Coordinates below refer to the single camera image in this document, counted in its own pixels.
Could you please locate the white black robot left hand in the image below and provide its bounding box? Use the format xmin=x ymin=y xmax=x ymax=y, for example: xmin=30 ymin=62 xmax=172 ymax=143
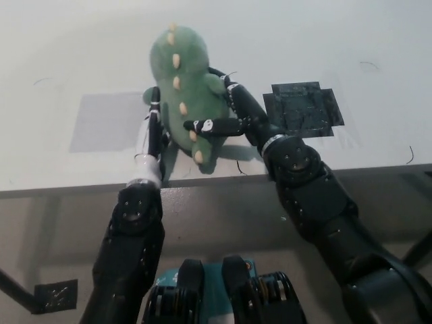
xmin=126 ymin=86 xmax=170 ymax=188

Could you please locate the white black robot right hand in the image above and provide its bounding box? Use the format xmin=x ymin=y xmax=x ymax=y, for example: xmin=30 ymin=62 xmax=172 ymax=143
xmin=183 ymin=66 xmax=288 ymax=149

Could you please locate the green plush dinosaur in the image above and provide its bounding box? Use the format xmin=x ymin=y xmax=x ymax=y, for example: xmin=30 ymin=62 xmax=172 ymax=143
xmin=141 ymin=22 xmax=234 ymax=175

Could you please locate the grey square table patch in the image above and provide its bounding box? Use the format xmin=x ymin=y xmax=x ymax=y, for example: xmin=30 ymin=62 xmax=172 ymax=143
xmin=69 ymin=91 xmax=153 ymax=154

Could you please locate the black tape patch on table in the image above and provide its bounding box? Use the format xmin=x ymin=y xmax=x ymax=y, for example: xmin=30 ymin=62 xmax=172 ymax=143
xmin=262 ymin=80 xmax=346 ymax=138

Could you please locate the black teal robot body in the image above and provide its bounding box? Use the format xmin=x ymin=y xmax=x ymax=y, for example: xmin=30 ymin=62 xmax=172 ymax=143
xmin=141 ymin=254 xmax=308 ymax=324

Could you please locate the black floor tape patch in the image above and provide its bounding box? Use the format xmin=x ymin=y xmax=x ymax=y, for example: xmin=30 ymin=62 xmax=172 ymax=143
xmin=33 ymin=279 xmax=79 ymax=315

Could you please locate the black table leg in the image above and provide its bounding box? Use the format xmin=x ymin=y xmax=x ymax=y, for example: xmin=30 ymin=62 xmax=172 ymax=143
xmin=401 ymin=232 xmax=432 ymax=271
xmin=0 ymin=268 xmax=38 ymax=315

